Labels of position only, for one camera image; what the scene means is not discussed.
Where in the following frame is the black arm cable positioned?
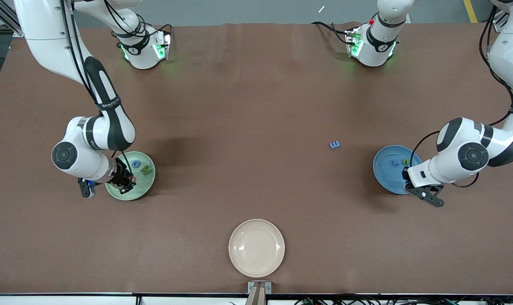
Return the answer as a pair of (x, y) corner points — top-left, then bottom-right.
(59, 0), (134, 178)
(409, 4), (513, 189)

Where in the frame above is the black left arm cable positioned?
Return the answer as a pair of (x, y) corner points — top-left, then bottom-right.
(409, 4), (513, 189)

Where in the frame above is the aluminium frame profile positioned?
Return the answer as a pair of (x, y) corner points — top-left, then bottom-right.
(0, 0), (27, 38)
(493, 11), (509, 32)

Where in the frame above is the black cable bundle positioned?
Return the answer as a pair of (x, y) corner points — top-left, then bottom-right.
(295, 293), (513, 305)

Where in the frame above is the black base cable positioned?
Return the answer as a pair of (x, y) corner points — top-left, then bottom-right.
(312, 20), (350, 45)

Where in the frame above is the brown angled bar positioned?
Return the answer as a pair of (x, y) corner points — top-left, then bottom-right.
(245, 283), (269, 305)

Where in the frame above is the brown table cover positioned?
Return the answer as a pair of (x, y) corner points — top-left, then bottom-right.
(0, 22), (513, 295)

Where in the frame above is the blue plate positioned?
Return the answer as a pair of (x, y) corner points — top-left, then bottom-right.
(373, 145), (423, 195)

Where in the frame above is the light green plate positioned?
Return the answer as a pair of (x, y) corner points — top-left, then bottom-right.
(105, 151), (156, 201)

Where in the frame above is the cream plate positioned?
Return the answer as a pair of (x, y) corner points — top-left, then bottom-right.
(229, 219), (285, 278)

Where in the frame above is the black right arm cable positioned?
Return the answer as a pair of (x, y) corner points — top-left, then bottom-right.
(59, 0), (134, 178)

